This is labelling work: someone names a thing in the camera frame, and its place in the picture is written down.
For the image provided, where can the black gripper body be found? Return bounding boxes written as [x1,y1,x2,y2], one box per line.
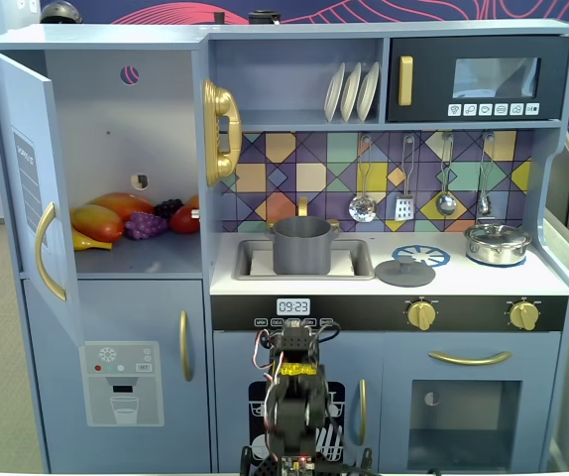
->
[271,318,322,366]

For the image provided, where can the blue dishwasher door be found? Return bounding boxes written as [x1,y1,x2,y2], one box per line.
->
[213,330,384,475]

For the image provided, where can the gray plastic pot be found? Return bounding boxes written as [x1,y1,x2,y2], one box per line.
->
[266,216,341,277]

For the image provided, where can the gray toy sink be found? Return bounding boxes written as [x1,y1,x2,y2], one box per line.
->
[233,239,376,283]

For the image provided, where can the gray pot lid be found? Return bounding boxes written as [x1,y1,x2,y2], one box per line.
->
[374,247,437,288]

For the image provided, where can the gold stove knob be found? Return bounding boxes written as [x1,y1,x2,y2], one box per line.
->
[508,300,541,332]
[406,300,438,332]

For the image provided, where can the blue oven door with window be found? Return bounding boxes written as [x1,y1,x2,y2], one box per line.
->
[382,332,562,472]

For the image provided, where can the steel skimmer spoon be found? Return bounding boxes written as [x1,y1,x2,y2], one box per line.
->
[347,134,379,223]

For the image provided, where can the red toy tomato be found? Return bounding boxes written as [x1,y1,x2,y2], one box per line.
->
[169,204,201,235]

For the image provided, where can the steel slotted spatula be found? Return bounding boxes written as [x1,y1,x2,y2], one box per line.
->
[394,134,417,223]

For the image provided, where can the blue fridge door water dispenser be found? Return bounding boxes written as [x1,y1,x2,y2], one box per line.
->
[22,278,211,475]

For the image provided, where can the dark toy grapes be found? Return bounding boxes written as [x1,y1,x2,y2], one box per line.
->
[153,198,185,221]

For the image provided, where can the purple toy grapes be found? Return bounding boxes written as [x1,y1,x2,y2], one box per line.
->
[124,211,171,242]

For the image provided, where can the steel ladle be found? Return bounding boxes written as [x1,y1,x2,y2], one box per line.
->
[435,132,458,217]

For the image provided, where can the steel pot with lid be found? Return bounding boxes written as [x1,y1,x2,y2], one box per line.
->
[464,222,533,267]

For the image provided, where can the orange red toy mango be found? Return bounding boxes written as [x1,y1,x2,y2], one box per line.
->
[85,191,156,222]

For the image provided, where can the yellow toy banana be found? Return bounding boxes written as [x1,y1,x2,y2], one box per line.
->
[72,228,115,252]

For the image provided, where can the yellow red toy mango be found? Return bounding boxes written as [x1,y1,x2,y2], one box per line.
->
[69,204,126,244]

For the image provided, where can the hanging silver whisk utensil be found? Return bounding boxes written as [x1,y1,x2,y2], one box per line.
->
[477,132,497,217]

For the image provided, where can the white toy plate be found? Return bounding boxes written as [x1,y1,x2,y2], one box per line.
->
[323,62,347,124]
[339,61,363,124]
[356,61,381,123]

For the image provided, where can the gold toy telephone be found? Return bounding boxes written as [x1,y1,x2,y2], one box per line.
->
[201,77,244,188]

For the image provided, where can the black toy microwave door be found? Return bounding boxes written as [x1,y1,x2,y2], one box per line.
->
[386,35,569,124]

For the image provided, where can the blue toy kitchen unit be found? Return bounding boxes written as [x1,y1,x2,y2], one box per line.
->
[0,18,569,475]

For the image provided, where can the black cylinder object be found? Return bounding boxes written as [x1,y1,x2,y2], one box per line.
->
[248,9,282,25]

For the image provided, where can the black helmet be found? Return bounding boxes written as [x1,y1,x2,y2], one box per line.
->
[39,0,83,25]

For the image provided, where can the red white servo cable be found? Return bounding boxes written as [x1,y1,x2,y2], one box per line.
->
[253,330,280,384]

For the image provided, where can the black servo cable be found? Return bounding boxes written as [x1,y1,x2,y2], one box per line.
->
[313,319,343,348]

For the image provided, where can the blue cabinet door gold handle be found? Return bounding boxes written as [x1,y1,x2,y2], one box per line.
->
[0,49,87,351]

